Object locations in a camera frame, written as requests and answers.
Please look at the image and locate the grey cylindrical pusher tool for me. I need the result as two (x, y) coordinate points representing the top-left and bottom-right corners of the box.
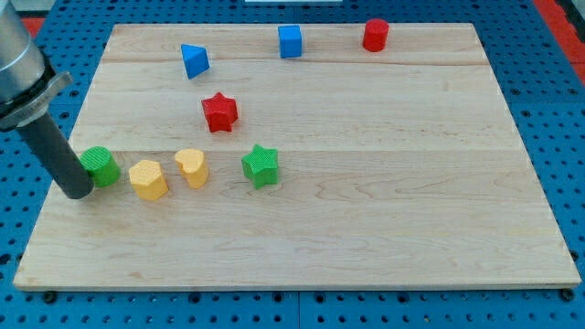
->
(16, 112), (94, 199)

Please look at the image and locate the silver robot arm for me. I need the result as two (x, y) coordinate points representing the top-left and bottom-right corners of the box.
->
(1, 0), (94, 199)

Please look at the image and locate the yellow hexagon block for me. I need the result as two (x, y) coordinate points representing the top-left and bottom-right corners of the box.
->
(129, 160), (169, 201)

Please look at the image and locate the yellow heart block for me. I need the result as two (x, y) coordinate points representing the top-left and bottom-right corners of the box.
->
(175, 149), (209, 189)

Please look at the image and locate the green cylinder block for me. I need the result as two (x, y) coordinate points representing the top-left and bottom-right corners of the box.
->
(80, 146), (121, 187)

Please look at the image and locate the wooden board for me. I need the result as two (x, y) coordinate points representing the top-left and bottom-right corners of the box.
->
(14, 23), (581, 292)

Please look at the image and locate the red star block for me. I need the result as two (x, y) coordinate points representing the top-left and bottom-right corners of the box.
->
(201, 92), (239, 133)

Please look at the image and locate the blue triangle block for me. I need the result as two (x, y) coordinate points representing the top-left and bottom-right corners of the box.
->
(181, 44), (210, 80)

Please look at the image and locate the green star block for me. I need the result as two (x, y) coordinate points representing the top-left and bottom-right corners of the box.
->
(241, 144), (279, 189)

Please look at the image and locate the blue cube block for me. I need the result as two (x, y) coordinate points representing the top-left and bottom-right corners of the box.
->
(278, 25), (303, 58)

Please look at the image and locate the red cylinder block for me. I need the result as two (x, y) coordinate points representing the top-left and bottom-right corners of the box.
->
(362, 18), (389, 52)

